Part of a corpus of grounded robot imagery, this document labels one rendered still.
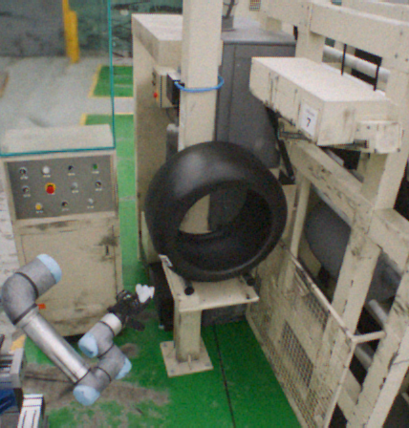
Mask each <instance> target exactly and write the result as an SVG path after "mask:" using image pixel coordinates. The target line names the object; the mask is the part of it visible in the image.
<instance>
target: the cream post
mask: <svg viewBox="0 0 409 428"><path fill-rule="evenodd" d="M222 6H223V0H183V34H182V68H181V82H184V83H185V86H184V88H185V89H188V90H199V89H207V88H213V87H216V86H217V73H218V60H219V47H220V33H221V20H222ZM215 101H216V90H214V91H202V92H185V91H182V90H181V103H180V138H179V151H181V150H183V149H184V148H186V147H188V146H190V145H193V144H196V143H199V142H204V141H212V140H213V129H214V116H215ZM181 106H182V108H183V109H184V111H185V114H184V128H183V126H182V125H181ZM181 141H182V142H183V149H182V148H181ZM208 199H209V194H208V195H206V196H205V197H203V198H201V199H200V200H198V201H197V202H196V203H195V204H193V205H192V206H191V209H190V210H189V211H188V212H187V213H186V215H185V216H184V218H183V221H182V223H181V226H180V230H181V231H184V232H187V233H193V232H202V231H206V228H207V213H208ZM201 311H202V310H196V311H190V312H184V313H179V312H178V309H177V306H176V303H175V317H174V349H176V358H177V362H178V363H179V364H181V363H184V362H188V356H189V355H190V357H191V361H195V360H198V359H199V352H200V338H201V324H202V316H201Z"/></svg>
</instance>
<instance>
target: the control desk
mask: <svg viewBox="0 0 409 428"><path fill-rule="evenodd" d="M0 168H1V173H2V178H3V187H4V191H5V196H6V201H7V206H8V211H9V215H10V220H11V228H12V233H13V238H14V242H15V247H16V252H17V257H18V262H19V267H22V266H24V265H25V264H27V263H29V262H31V261H32V260H34V258H35V257H36V256H39V255H40V254H46V255H48V256H50V257H52V258H53V259H54V261H55V262H56V264H57V265H58V267H59V269H60V271H61V278H60V280H59V281H58V283H57V284H56V285H54V286H53V287H52V288H50V289H49V290H48V291H46V292H45V293H44V294H43V295H42V296H41V297H40V298H39V299H38V300H35V303H36V304H42V303H44V304H45V308H46V309H40V310H39V311H40V312H41V313H42V315H43V316H44V317H45V318H46V319H47V320H48V321H49V322H50V323H51V325H52V326H53V328H54V329H55V330H56V331H57V332H58V333H59V334H60V335H61V336H62V337H63V338H64V340H66V341H67V342H68V343H69V344H70V343H73V344H75V343H79V342H78V341H79V340H80V339H81V338H82V337H83V336H84V335H85V333H86V332H88V331H89V330H90V329H91V328H92V327H94V326H95V325H96V324H97V322H99V321H100V320H101V319H102V318H103V317H104V316H105V315H106V314H107V313H109V311H108V310H107V308H108V307H109V306H111V307H113V306H114V305H115V304H116V302H117V300H116V297H117V296H118V295H119V294H120V293H121V292H122V275H121V256H120V237H119V217H118V179H117V150H99V151H83V152H66V153H50V154H33V155H17V156H6V157H1V158H0Z"/></svg>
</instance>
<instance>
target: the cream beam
mask: <svg viewBox="0 0 409 428"><path fill-rule="evenodd" d="M249 92H250V93H251V94H252V95H254V96H256V97H258V98H259V99H260V100H262V101H263V102H264V103H265V104H267V105H268V106H269V107H270V108H271V109H272V110H273V112H275V113H276V114H277V115H279V116H280V117H281V118H283V119H284V120H285V121H286V122H288V123H289V124H290V125H292V126H293V127H294V128H295V129H297V130H298V131H299V132H300V133H302V134H303V135H304V136H305V137H307V138H308V139H310V140H311V141H312V142H313V143H315V144H316V145H329V144H345V143H352V141H353V139H354V137H355V131H356V127H357V124H358V123H359V122H360V121H373V120H386V119H387V118H388V114H389V110H390V107H391V103H392V99H391V98H389V97H387V96H383V95H381V94H379V93H377V92H375V91H374V90H372V89H370V88H367V87H365V86H363V85H361V84H359V83H357V82H355V81H353V80H350V79H349V78H348V77H346V76H344V75H341V74H338V73H336V72H333V71H331V70H328V69H326V68H324V67H322V66H320V65H318V64H316V63H314V62H312V61H310V60H308V59H306V58H293V57H253V58H252V63H251V74H250V83H249ZM305 104H307V105H308V106H310V107H311V108H313V109H314V110H315V111H316V112H317V116H316V119H317V121H316V125H315V130H314V136H312V135H311V134H310V133H308V132H307V131H306V130H304V129H303V128H302V127H301V121H302V116H303V111H304V106H305Z"/></svg>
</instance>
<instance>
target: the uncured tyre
mask: <svg viewBox="0 0 409 428"><path fill-rule="evenodd" d="M227 188H244V189H246V190H247V195H246V199H245V202H244V204H243V206H242V208H241V210H240V211H239V213H238V214H237V215H236V217H235V218H234V219H233V220H232V221H231V222H229V223H228V224H227V225H225V226H223V227H222V228H220V229H217V230H215V231H212V232H209V233H205V234H192V233H187V232H184V231H181V230H180V226H181V223H182V221H183V218H184V216H185V215H186V213H187V212H188V211H189V210H190V209H191V206H192V205H193V204H195V203H196V202H197V201H198V200H200V199H201V198H203V197H205V196H206V195H208V194H210V193H213V192H215V191H218V190H222V189H227ZM144 219H145V222H146V225H147V228H148V232H149V235H150V238H151V241H152V243H153V246H154V249H155V250H156V252H157V254H158V256H159V257H160V255H166V256H167V257H168V259H169V261H170V262H171V264H172V265H173V266H168V267H169V268H170V269H171V270H172V271H174V272H175V273H177V274H178V275H180V276H182V277H183V278H186V279H189V280H192V281H197V282H219V281H224V280H228V279H231V278H235V277H237V276H240V275H242V274H244V273H246V272H248V271H250V270H251V269H253V268H255V267H256V266H258V265H259V264H260V263H261V262H262V261H264V260H265V259H266V258H267V257H268V256H269V254H270V253H271V252H272V251H273V250H274V248H275V247H276V245H277V244H278V242H279V241H280V239H281V238H282V236H283V233H284V231H285V228H286V224H287V219H288V203H287V199H286V195H285V192H284V189H283V187H282V185H281V183H280V182H279V181H278V179H277V178H276V177H275V176H274V175H273V173H272V172H271V171H270V170H269V169H268V168H267V167H266V166H265V165H264V164H263V163H262V161H261V160H260V159H259V158H258V157H257V156H256V155H255V154H253V153H252V152H251V151H249V150H247V148H245V147H243V146H240V145H237V144H234V143H231V142H226V141H218V140H212V141H204V142H199V143H196V144H193V145H190V146H188V147H186V148H184V149H183V150H181V151H179V152H177V153H176V154H174V155H173V156H172V157H170V158H169V159H168V160H167V161H166V162H165V163H164V164H163V165H162V166H161V167H160V168H159V169H158V171H157V172H156V174H155V175H154V177H153V179H152V180H151V182H150V184H149V186H148V189H147V192H146V196H145V201H144ZM159 254H160V255H159ZM160 258H161V257H160Z"/></svg>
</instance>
